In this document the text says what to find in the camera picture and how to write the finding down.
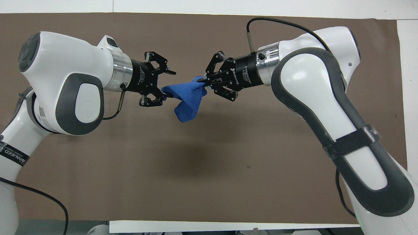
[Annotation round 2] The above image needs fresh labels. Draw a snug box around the black cable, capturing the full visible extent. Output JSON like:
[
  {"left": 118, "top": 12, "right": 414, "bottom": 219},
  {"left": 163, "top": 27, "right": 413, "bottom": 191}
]
[
  {"left": 0, "top": 177, "right": 69, "bottom": 235},
  {"left": 102, "top": 91, "right": 127, "bottom": 120},
  {"left": 246, "top": 17, "right": 331, "bottom": 55},
  {"left": 335, "top": 169, "right": 357, "bottom": 218}
]

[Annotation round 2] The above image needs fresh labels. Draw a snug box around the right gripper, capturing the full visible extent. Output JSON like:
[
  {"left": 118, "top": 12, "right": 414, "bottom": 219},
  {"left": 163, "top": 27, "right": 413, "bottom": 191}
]
[{"left": 202, "top": 50, "right": 264, "bottom": 102}]

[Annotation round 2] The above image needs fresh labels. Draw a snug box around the blue towel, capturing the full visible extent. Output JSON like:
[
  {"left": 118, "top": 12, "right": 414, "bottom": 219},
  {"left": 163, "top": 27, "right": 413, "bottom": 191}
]
[{"left": 161, "top": 76, "right": 208, "bottom": 123}]

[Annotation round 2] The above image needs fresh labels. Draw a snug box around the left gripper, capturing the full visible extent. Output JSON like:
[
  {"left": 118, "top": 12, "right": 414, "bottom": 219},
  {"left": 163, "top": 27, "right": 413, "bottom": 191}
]
[{"left": 126, "top": 51, "right": 177, "bottom": 108}]

